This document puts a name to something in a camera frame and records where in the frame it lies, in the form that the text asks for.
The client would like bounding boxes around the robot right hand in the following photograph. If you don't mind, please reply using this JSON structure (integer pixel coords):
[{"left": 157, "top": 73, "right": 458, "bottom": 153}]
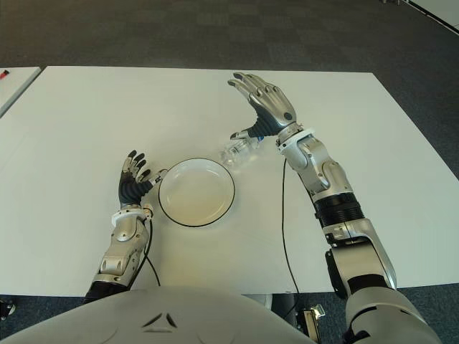
[{"left": 227, "top": 72, "right": 304, "bottom": 141}]

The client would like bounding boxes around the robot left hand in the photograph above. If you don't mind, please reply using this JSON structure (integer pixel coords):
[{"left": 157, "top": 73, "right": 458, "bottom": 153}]
[{"left": 118, "top": 149, "right": 168, "bottom": 209}]

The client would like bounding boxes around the clear water bottle blue cap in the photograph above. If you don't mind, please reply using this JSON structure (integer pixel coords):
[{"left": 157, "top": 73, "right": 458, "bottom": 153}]
[{"left": 219, "top": 138, "right": 265, "bottom": 169}]

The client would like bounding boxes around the white plate black rim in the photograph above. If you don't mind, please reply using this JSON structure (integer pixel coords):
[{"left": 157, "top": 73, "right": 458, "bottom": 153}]
[{"left": 158, "top": 158, "right": 237, "bottom": 227}]

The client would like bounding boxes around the grey robot torso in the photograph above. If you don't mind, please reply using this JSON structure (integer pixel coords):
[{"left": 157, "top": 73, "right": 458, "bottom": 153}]
[{"left": 0, "top": 285, "right": 316, "bottom": 344}]

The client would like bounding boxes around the white side table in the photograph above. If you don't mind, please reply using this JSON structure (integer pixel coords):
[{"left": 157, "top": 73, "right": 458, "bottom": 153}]
[{"left": 0, "top": 66, "right": 42, "bottom": 118}]

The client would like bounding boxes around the black table foot caster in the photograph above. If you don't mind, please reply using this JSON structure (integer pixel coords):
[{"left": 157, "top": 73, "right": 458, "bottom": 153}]
[{"left": 0, "top": 299, "right": 17, "bottom": 318}]

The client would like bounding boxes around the black robot stand pole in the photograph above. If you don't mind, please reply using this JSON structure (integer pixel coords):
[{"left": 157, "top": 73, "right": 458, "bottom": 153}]
[{"left": 270, "top": 292, "right": 298, "bottom": 325}]

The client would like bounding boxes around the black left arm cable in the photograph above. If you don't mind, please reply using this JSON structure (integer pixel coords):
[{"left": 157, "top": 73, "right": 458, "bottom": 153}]
[{"left": 143, "top": 214, "right": 162, "bottom": 287}]

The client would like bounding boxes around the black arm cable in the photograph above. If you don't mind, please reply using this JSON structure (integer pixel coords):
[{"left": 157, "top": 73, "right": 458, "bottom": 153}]
[
  {"left": 143, "top": 214, "right": 162, "bottom": 287},
  {"left": 280, "top": 157, "right": 301, "bottom": 293}
]

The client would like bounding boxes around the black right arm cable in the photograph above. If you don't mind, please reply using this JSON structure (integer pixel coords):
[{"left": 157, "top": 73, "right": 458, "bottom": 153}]
[{"left": 280, "top": 157, "right": 301, "bottom": 293}]

